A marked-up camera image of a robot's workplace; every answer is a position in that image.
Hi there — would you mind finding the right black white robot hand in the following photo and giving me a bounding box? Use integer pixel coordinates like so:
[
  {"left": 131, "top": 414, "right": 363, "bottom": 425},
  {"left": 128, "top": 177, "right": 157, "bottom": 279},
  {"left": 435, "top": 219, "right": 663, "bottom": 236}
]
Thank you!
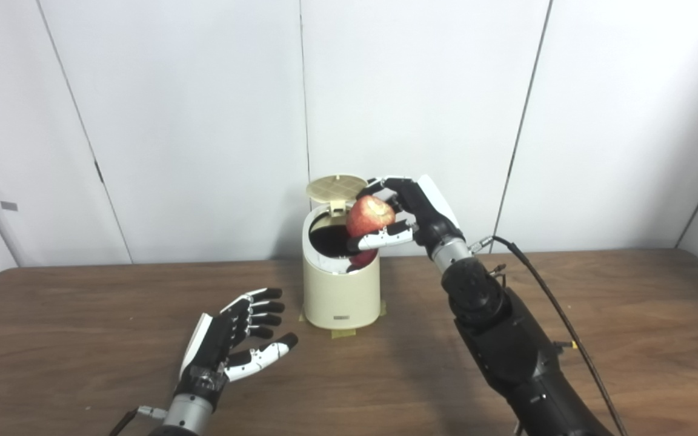
[{"left": 347, "top": 175, "right": 466, "bottom": 262}]

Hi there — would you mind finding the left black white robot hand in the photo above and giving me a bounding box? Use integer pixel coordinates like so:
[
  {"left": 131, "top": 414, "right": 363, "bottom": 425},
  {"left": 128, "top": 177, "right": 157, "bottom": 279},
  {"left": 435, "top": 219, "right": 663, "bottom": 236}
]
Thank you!
[{"left": 173, "top": 288, "right": 299, "bottom": 403}]

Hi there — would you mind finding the red apple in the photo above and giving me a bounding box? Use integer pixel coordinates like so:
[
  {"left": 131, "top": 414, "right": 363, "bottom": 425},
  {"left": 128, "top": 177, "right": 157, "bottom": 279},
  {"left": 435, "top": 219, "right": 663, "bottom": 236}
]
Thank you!
[{"left": 345, "top": 195, "right": 396, "bottom": 238}]

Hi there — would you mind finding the cream round bin lid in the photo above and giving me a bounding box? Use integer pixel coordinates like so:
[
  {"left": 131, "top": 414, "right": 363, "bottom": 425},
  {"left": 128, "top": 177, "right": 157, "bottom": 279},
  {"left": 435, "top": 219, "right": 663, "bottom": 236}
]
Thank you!
[{"left": 306, "top": 174, "right": 368, "bottom": 217}]

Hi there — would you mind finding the cream-colored round bin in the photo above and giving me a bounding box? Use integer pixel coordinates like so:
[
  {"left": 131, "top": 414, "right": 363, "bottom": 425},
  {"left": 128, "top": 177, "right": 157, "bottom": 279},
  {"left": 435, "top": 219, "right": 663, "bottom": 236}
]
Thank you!
[{"left": 302, "top": 206, "right": 381, "bottom": 329}]

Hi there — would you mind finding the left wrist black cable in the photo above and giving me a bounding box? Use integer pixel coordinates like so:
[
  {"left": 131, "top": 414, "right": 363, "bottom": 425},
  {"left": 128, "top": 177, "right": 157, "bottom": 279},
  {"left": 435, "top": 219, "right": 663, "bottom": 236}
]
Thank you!
[{"left": 108, "top": 406, "right": 168, "bottom": 436}]

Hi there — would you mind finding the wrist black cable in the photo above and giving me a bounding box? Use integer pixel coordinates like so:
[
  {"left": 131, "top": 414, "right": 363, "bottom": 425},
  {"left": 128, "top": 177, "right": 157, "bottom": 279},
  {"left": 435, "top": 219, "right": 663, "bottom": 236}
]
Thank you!
[
  {"left": 470, "top": 236, "right": 628, "bottom": 436},
  {"left": 108, "top": 406, "right": 168, "bottom": 436}
]

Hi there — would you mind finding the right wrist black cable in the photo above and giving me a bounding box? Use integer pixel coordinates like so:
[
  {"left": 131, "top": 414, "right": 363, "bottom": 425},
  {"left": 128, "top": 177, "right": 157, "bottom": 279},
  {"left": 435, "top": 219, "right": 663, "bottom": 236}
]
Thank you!
[{"left": 470, "top": 236, "right": 628, "bottom": 436}]

